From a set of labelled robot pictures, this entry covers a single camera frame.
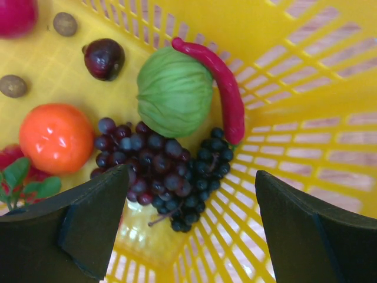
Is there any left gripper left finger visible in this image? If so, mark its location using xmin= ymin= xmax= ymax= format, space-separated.
xmin=1 ymin=164 xmax=129 ymax=282

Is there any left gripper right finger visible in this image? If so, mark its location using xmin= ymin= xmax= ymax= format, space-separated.
xmin=255 ymin=170 xmax=376 ymax=282

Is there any purple grape bunch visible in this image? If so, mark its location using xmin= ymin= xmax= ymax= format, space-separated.
xmin=90 ymin=117 xmax=192 ymax=209

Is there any black grape bunch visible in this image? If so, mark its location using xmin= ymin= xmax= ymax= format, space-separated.
xmin=148 ymin=127 xmax=234 ymax=233

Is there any green cabbage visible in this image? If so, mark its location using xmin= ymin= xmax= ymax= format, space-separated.
xmin=137 ymin=47 xmax=213 ymax=138

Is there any red lychee with leaves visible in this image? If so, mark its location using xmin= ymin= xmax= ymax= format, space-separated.
xmin=1 ymin=144 xmax=62 ymax=211

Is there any orange persimmon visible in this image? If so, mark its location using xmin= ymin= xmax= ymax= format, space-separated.
xmin=18 ymin=103 xmax=95 ymax=175

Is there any red chili pepper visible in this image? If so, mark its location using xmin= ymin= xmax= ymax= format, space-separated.
xmin=171 ymin=37 xmax=245 ymax=146

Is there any yellow plastic basket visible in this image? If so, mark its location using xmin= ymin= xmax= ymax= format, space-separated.
xmin=1 ymin=1 xmax=376 ymax=282

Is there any dark mangosteen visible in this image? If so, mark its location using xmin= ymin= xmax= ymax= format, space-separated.
xmin=82 ymin=38 xmax=125 ymax=81

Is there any red apple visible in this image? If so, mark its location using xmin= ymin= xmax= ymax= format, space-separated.
xmin=1 ymin=0 xmax=39 ymax=39

